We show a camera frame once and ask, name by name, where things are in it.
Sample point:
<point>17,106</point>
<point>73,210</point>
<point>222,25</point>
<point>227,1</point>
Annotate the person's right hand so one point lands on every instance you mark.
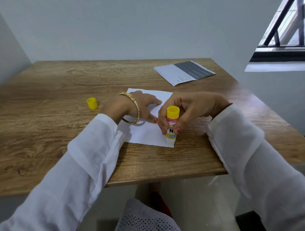
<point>200,104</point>

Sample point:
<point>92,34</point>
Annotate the person's left hand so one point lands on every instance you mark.
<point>140,102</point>

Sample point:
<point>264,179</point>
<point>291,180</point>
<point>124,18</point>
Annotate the person's right thumb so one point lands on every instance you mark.
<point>184,122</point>

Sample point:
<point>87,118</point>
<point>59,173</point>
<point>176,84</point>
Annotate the person's left thumb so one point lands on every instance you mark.
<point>150,117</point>

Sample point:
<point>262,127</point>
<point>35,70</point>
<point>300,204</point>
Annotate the yellow white glue stick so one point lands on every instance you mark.
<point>173,111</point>

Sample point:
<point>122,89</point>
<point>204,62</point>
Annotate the white paper sheet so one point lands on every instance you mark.
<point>143,135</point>

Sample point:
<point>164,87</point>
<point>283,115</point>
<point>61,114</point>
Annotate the person's left forearm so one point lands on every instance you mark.
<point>71,166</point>

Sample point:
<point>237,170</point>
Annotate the person's right forearm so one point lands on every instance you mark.
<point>257,161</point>

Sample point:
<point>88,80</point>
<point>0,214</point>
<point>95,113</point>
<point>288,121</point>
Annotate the gold bangle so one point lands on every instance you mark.
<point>137,106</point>

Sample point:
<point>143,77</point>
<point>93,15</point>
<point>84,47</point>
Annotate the grey and white printed paper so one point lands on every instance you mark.
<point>181,71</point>

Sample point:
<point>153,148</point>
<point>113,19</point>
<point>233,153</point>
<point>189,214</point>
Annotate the yellow glue stick cap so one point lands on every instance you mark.
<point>92,103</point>

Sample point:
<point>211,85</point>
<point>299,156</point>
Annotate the red garment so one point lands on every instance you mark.
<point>160,204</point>

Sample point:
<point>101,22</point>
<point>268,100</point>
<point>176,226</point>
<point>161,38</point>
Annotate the white perforated garment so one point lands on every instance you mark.
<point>143,217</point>

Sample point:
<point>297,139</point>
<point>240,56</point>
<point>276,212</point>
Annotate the window with black bars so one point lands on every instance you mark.
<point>278,51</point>

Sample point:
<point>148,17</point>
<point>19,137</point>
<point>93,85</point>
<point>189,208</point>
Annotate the black object on floor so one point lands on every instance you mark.
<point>249,222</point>

